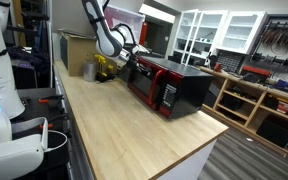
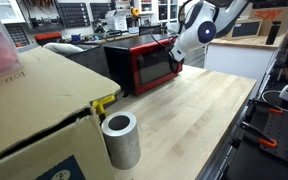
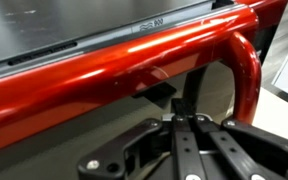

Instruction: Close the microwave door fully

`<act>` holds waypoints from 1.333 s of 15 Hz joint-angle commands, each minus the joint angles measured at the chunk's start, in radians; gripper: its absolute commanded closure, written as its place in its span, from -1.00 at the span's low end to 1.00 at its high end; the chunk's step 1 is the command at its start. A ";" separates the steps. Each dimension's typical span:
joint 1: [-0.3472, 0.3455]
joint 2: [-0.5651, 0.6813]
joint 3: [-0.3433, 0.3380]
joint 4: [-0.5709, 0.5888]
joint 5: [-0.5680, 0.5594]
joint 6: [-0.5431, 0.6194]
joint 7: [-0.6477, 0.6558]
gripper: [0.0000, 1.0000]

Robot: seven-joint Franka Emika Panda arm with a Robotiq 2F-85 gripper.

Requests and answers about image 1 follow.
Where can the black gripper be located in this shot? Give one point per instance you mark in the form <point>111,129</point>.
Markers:
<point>133,59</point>

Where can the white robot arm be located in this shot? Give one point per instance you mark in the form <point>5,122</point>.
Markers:
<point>107,40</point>

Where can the red black microwave body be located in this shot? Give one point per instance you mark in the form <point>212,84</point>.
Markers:
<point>190,90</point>

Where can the tall white glass door cabinet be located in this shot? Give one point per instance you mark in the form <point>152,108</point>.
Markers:
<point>199,33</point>

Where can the red fire extinguisher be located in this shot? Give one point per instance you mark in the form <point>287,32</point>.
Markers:
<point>143,33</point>

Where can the black hex key holder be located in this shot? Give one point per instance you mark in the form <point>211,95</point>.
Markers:
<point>104,77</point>

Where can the pink clear plastic bin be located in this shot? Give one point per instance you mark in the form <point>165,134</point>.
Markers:
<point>125,18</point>

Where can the aluminium hollow cylinder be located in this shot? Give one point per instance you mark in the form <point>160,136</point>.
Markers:
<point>90,71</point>

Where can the large brown cardboard box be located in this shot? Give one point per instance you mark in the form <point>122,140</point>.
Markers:
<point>80,53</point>

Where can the small black parts organizer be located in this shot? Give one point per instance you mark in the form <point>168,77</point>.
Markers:
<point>230,61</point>

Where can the black equipment rack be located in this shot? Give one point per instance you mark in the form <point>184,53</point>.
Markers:
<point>30,46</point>

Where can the black storage bin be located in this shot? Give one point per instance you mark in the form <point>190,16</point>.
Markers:
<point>232,102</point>

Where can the black robot cart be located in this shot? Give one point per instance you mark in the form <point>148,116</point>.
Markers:
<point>34,111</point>

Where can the red toolbox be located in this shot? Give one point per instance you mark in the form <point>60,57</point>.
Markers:
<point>255,71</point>

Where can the wooden workbench with shelves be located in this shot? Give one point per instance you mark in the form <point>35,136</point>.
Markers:
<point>250,113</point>

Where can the small red box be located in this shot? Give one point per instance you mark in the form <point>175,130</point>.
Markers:
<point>285,107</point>

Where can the large black case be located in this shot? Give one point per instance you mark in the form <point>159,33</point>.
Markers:
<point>275,131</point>

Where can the white wall cabinet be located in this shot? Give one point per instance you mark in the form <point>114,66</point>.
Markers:
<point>240,31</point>

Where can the hand tool wall rack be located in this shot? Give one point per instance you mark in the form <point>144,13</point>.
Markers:
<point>280,36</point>

